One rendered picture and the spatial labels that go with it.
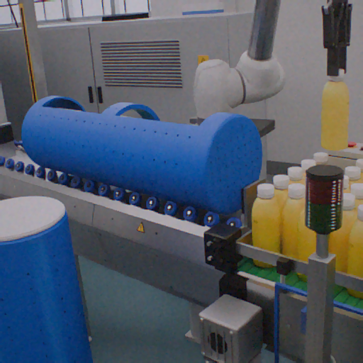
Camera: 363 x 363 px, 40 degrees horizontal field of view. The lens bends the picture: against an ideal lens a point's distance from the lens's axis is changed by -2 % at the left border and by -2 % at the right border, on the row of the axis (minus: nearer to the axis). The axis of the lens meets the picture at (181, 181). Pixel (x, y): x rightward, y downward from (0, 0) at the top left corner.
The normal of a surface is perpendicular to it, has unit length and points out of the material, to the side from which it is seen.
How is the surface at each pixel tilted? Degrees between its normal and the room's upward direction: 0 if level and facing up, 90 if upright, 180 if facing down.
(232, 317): 0
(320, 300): 90
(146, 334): 0
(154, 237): 71
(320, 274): 90
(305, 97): 90
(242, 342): 90
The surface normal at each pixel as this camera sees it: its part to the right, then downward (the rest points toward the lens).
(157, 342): -0.07, -0.94
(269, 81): 0.46, 0.60
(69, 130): -0.61, -0.19
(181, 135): -0.51, -0.45
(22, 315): 0.17, 0.33
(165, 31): -0.54, 0.32
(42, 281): 0.62, 0.22
